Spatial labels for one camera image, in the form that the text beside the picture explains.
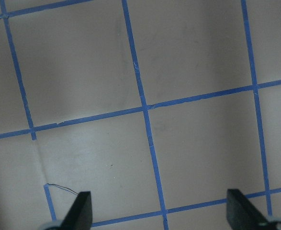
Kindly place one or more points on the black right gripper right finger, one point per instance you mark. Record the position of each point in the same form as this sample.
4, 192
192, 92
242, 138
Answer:
241, 214

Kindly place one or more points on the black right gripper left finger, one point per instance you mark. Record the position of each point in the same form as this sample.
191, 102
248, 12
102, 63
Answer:
80, 216

